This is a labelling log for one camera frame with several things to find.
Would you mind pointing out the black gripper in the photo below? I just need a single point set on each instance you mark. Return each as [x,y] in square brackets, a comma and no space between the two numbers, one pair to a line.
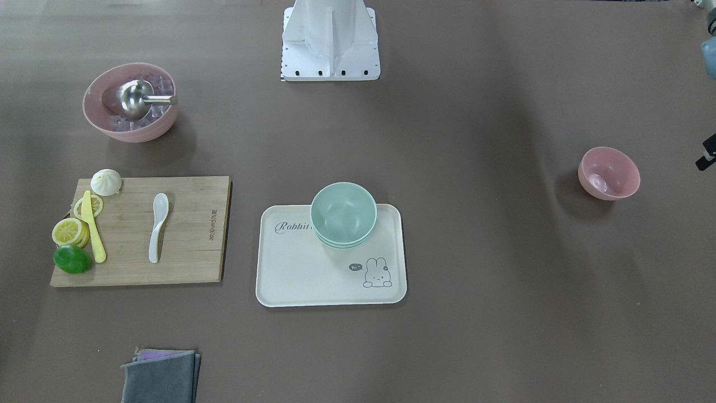
[708,153]

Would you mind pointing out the small pink bowl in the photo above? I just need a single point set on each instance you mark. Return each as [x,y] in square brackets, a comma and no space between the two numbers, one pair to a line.
[608,174]

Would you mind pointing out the white ceramic spoon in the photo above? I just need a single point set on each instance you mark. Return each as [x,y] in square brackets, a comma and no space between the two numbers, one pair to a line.
[160,214]

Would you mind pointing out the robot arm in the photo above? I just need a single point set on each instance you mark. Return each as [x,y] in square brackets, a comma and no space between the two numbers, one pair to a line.
[708,53]

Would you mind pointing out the top green bowl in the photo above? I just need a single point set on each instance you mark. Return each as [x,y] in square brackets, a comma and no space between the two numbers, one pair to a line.
[343,215]

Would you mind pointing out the large pink ice bowl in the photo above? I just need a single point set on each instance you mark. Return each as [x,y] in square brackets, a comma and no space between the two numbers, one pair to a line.
[100,118]

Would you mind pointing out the cream rabbit tray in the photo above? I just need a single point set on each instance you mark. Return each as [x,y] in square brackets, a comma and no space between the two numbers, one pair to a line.
[296,269]

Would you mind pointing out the bamboo cutting board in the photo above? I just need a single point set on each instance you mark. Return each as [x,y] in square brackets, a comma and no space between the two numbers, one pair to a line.
[191,243]

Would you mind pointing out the metal ice scoop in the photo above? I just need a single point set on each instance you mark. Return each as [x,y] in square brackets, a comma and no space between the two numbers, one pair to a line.
[136,98]

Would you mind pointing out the grey folded cloth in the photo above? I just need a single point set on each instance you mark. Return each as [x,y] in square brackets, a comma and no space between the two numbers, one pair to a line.
[168,379]

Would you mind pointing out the purple cloth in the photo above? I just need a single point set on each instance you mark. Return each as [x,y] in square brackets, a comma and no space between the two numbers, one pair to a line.
[145,354]

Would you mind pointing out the white steamed bun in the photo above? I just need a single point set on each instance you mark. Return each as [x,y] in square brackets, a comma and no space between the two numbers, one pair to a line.
[106,182]

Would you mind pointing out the lemon slice under knife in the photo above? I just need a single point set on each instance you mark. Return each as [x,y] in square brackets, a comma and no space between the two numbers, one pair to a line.
[97,205]

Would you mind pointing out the yellow plastic knife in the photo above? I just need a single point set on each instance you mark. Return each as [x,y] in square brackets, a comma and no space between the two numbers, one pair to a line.
[86,211]

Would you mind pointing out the lemon slice behind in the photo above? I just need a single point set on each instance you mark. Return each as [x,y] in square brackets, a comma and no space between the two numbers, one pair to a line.
[85,235]

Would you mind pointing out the lemon slice front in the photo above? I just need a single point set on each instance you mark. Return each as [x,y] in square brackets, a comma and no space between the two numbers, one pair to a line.
[66,232]

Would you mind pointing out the green lime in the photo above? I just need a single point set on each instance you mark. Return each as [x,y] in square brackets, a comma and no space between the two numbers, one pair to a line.
[72,259]

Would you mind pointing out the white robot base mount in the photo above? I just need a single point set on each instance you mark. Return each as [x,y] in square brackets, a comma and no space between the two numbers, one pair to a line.
[329,41]

